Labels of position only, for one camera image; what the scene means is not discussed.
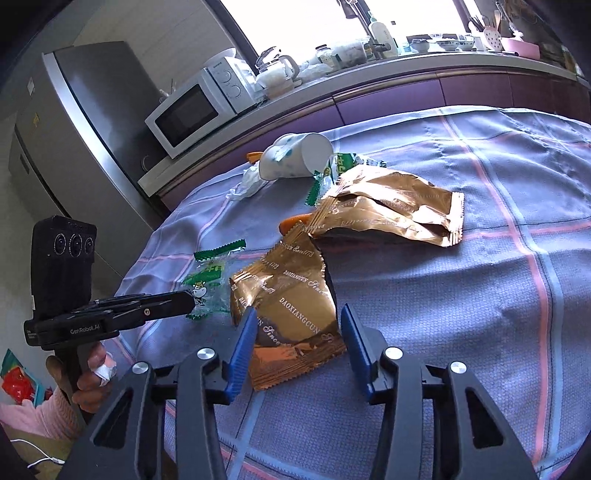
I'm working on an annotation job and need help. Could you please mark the white dotted paper cup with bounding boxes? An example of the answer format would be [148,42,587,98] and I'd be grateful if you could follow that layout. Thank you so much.
[257,133,334,182]

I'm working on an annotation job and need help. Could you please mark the white kitchen counter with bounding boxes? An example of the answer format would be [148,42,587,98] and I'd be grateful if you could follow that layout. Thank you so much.
[137,46,583,197]

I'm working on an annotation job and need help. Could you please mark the white plastic bottle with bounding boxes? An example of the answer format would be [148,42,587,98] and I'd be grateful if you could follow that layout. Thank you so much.
[368,15,400,59]

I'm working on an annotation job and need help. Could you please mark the blue checked tablecloth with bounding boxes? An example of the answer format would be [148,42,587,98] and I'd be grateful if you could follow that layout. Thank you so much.
[113,105,591,480]

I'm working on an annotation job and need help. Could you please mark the dotted utensil holder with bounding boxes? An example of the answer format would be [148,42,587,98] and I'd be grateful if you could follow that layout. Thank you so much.
[480,24,502,51]

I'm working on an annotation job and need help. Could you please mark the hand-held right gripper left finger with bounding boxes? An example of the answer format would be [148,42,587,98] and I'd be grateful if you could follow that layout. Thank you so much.
[58,306,258,480]

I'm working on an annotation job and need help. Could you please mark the purple kitchen cabinets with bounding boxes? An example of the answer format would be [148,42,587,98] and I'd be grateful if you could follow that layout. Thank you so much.
[159,71,591,213]

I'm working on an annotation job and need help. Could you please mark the gold snack wrapper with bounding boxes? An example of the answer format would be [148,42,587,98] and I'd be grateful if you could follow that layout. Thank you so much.
[309,195,452,246]
[229,225,348,392]
[335,166,465,248]

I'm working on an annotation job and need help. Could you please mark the glass jar on counter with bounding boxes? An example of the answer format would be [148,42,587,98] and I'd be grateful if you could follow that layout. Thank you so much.
[254,45,302,99]

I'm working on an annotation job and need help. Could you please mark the red plastic bag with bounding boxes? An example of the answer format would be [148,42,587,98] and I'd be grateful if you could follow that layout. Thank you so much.
[0,348,48,408]

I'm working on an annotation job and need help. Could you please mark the white microwave oven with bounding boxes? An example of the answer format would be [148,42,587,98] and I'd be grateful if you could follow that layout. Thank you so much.
[144,54,260,160]

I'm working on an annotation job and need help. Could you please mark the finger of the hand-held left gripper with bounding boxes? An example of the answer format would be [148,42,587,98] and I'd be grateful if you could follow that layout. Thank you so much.
[74,293,149,315]
[108,292,195,332]

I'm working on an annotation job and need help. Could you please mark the white cable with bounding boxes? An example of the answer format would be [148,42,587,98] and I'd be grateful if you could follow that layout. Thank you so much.
[9,438,66,468]

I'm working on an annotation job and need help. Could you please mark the person's left forearm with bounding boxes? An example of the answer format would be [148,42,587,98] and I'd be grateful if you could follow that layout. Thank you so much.
[0,387,88,445]

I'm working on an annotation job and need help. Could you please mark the grey refrigerator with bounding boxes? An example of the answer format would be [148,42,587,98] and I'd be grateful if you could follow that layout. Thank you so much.
[8,41,172,232]

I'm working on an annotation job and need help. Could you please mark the green candy wrapper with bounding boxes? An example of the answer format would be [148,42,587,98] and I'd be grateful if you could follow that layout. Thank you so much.
[181,239,248,322]
[305,152,389,206]

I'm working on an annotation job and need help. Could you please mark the white tissue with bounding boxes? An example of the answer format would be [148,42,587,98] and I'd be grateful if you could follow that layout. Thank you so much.
[225,164,269,201]

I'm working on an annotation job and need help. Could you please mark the person's left hand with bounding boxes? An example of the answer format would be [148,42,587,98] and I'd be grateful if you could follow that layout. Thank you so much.
[46,344,116,411]

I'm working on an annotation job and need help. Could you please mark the kitchen window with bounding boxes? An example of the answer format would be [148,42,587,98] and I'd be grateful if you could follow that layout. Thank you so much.
[218,0,483,68]

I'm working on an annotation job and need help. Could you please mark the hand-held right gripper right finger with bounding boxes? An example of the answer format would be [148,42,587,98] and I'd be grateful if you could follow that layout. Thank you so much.
[339,302,539,480]

